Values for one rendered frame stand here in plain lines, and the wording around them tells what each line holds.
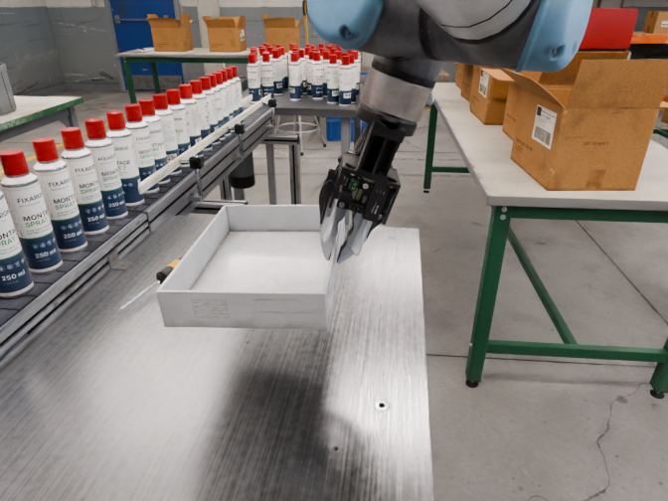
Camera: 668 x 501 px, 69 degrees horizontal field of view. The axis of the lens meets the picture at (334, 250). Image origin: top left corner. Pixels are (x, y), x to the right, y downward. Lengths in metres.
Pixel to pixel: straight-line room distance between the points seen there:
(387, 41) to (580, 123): 1.17
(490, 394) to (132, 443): 1.50
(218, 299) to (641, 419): 1.72
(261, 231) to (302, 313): 0.29
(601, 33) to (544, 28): 5.11
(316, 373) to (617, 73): 1.18
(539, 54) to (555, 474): 1.51
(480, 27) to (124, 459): 0.56
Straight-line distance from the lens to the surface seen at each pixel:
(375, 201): 0.57
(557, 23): 0.39
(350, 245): 0.65
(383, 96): 0.55
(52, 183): 0.96
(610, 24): 5.53
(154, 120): 1.25
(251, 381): 0.70
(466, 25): 0.36
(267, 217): 0.81
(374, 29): 0.45
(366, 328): 0.78
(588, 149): 1.62
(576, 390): 2.09
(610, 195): 1.66
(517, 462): 1.76
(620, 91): 1.59
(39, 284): 0.93
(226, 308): 0.58
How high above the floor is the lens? 1.29
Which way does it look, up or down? 27 degrees down
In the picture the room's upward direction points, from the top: straight up
